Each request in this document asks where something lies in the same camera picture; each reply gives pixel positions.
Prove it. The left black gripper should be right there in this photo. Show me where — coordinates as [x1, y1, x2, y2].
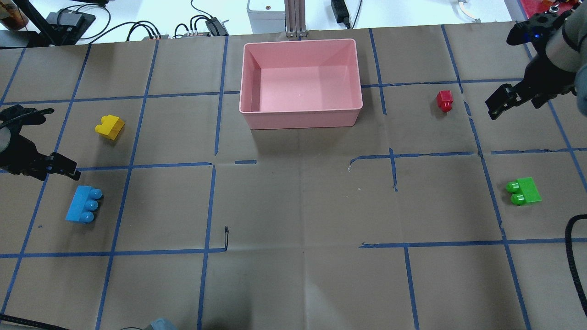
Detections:
[0, 125, 81, 181]

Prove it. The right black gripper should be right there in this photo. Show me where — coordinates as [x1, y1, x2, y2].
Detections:
[486, 54, 576, 121]

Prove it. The blue toy block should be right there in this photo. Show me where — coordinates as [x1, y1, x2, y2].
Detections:
[65, 185, 103, 224]

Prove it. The yellow toy block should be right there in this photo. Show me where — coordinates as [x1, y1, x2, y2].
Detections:
[94, 115, 125, 141]

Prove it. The green toy block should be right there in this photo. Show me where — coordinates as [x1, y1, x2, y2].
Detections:
[505, 177, 542, 205]

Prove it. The pink plastic box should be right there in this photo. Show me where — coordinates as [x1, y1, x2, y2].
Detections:
[239, 39, 363, 130]

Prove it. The red toy block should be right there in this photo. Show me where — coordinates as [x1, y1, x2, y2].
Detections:
[436, 90, 454, 113]

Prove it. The black power adapter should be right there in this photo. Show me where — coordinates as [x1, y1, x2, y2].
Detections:
[330, 0, 351, 29]

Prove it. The black usb hub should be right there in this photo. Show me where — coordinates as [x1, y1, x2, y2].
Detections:
[206, 17, 228, 36]

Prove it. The white square device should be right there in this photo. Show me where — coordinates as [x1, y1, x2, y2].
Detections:
[247, 0, 286, 34]

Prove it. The black box with cables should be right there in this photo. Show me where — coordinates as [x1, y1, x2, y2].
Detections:
[46, 9, 96, 46]

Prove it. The black cable bundle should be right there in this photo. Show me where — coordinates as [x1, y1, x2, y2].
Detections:
[124, 20, 162, 42]

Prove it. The black corrugated cable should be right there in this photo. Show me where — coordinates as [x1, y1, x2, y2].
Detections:
[565, 214, 587, 317]

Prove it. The aluminium frame post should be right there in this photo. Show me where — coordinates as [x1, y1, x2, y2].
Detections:
[284, 0, 307, 39]

